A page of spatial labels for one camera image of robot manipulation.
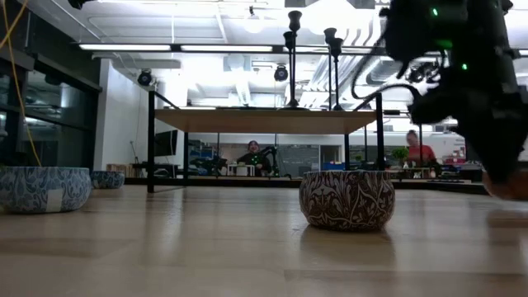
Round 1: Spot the black wall screen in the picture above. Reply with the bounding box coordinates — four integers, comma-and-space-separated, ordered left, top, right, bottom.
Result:
154, 130, 179, 158

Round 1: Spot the yellow cable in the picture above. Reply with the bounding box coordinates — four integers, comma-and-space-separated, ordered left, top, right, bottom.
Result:
0, 0, 43, 168

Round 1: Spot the black ceiling camera cluster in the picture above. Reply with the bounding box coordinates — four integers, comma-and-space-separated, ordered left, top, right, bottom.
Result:
406, 61, 441, 84

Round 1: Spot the wooden slat crate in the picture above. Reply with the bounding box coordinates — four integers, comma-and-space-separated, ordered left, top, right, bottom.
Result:
106, 163, 134, 177

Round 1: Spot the blue white patterned candle tin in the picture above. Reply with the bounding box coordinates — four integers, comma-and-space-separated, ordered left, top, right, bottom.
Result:
90, 170, 126, 191
0, 166, 92, 215

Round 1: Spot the green potted plant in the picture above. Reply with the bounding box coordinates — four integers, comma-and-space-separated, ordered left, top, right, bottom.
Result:
390, 146, 413, 167

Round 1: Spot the person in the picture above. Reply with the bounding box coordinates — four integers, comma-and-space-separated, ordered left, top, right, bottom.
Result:
237, 139, 273, 177
404, 129, 437, 166

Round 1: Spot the wooden shelf with black legs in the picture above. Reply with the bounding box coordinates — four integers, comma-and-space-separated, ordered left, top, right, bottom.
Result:
147, 90, 385, 194

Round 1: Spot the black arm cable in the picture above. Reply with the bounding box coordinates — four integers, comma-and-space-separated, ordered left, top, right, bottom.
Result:
351, 39, 418, 102

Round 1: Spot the silver ventilation duct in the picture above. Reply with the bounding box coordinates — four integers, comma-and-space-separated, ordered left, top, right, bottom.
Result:
365, 18, 399, 87

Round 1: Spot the brown white patterned candle tin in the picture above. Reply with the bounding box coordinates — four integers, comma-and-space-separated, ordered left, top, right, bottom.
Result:
299, 170, 396, 232

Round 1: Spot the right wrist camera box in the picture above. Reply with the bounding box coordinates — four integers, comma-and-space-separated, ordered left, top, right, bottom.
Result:
407, 92, 458, 125

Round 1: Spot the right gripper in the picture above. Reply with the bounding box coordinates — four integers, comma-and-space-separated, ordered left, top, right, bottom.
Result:
443, 53, 528, 185

